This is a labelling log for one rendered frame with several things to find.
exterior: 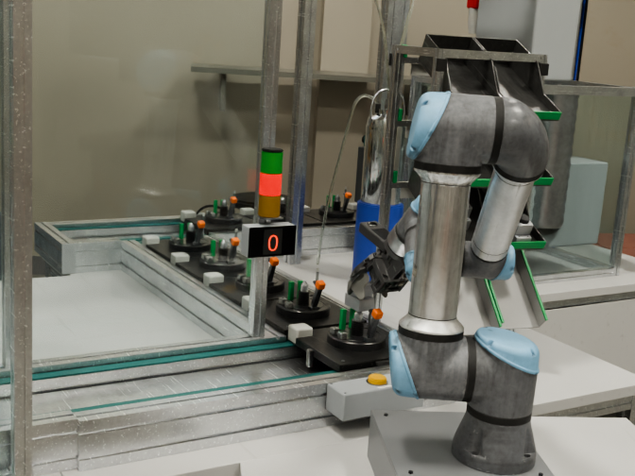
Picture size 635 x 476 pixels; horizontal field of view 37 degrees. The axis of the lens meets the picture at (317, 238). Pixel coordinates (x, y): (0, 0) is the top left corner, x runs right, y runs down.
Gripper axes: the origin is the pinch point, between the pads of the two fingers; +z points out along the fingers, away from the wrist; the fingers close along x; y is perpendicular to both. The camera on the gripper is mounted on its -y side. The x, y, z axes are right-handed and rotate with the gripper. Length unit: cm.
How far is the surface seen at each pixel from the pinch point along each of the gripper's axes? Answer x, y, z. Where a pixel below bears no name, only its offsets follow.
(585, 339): 130, -6, 63
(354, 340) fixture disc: -3.1, 10.7, 5.7
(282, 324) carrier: -10.4, -4.0, 21.5
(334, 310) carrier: 8.4, -8.5, 25.5
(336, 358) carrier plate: -10.4, 15.2, 4.3
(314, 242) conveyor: 58, -74, 92
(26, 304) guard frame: -82, 10, -22
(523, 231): 41.2, -2.2, -15.5
